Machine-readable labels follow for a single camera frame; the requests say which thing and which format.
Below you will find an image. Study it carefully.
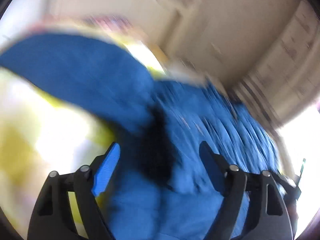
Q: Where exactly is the yellow white checkered bed sheet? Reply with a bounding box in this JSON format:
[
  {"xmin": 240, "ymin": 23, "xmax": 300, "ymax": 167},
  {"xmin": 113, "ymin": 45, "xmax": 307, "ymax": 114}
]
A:
[{"xmin": 0, "ymin": 17, "xmax": 208, "ymax": 240}]

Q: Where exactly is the blue puffer jacket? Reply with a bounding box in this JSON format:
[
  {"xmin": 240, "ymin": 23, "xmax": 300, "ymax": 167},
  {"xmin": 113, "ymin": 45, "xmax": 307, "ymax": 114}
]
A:
[{"xmin": 1, "ymin": 33, "xmax": 279, "ymax": 239}]

